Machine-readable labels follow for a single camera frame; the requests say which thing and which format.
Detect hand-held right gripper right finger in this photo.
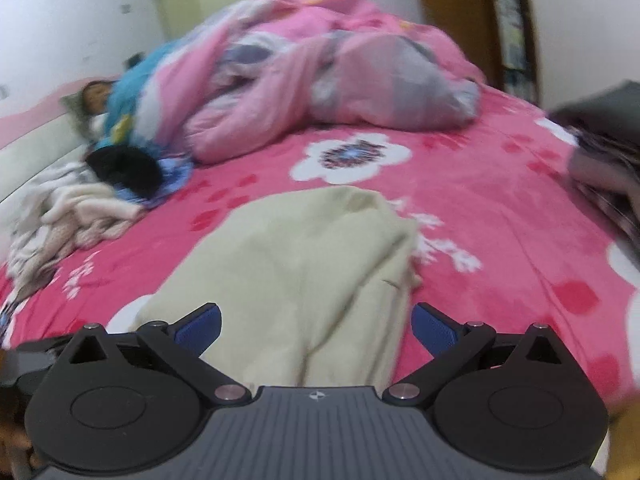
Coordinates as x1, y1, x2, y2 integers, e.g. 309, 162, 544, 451
382, 302, 566, 405

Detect dark folded clothes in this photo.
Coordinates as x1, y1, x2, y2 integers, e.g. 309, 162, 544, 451
547, 80, 640, 251

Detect beige jacket with black trim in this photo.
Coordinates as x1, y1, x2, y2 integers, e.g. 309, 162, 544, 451
107, 186, 423, 388

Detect black garment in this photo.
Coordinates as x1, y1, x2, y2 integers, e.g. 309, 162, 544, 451
85, 146, 163, 197

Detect brown wooden door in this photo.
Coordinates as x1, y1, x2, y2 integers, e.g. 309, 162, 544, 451
410, 0, 543, 106

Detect white cloth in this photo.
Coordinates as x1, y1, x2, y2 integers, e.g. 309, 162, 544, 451
7, 160, 101, 281

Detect pink floral bed blanket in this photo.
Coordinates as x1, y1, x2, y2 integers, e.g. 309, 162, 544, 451
0, 82, 640, 411

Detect pink floral quilt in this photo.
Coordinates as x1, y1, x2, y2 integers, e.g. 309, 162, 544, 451
150, 0, 488, 163

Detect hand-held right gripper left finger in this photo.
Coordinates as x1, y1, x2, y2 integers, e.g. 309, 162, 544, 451
67, 302, 253, 403

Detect cream and pink headboard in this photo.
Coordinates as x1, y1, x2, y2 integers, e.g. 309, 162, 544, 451
0, 77, 101, 201

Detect cream fleece garment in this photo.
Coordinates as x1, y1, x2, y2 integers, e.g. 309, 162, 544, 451
40, 180, 146, 233

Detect green patterned pillow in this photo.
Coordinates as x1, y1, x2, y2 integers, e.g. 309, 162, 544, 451
60, 92, 111, 136

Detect pale yellow cabinet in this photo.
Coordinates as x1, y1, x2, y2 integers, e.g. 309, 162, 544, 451
154, 0, 288, 48

